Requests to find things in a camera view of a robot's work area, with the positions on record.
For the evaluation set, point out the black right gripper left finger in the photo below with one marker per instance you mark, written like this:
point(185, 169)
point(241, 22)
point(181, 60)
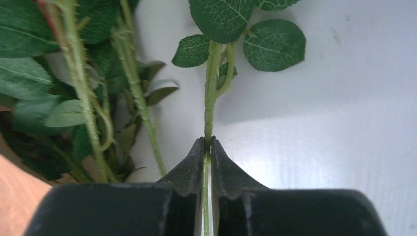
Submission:
point(186, 176)

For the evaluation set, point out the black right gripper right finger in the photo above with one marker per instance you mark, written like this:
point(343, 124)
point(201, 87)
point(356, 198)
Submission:
point(230, 180)

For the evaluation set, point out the pink fake rose bunch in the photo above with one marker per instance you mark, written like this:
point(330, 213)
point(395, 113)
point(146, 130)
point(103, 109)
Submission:
point(73, 97)

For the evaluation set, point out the pink fake rose stem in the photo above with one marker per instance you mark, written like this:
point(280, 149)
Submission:
point(269, 46)

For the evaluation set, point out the brown wrapping paper sheet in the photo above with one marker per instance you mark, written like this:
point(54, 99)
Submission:
point(20, 194)

